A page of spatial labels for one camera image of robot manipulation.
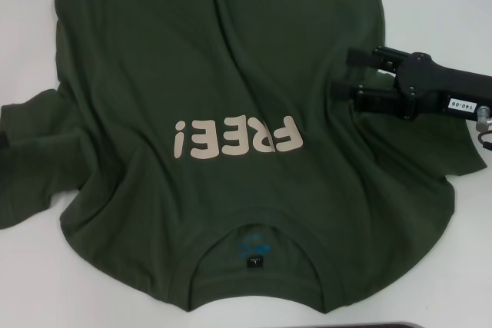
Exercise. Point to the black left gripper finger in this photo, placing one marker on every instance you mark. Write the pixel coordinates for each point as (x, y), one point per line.
(4, 141)

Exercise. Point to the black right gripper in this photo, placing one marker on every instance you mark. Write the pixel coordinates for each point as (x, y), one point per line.
(430, 86)

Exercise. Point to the dark green FREE T-shirt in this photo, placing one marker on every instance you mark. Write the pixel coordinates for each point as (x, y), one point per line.
(238, 44)

